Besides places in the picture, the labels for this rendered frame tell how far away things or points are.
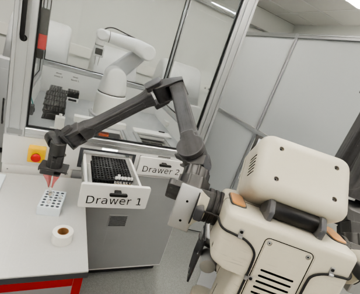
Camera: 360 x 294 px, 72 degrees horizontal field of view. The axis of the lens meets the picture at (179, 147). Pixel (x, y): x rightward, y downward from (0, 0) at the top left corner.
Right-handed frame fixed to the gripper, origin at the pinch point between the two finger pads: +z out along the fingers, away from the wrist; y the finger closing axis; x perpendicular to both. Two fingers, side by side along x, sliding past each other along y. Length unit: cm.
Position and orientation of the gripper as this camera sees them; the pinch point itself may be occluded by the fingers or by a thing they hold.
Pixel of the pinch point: (51, 185)
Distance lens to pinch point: 114.1
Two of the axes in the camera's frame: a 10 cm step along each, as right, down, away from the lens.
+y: -9.3, -2.3, -3.0
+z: -3.3, 8.9, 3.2
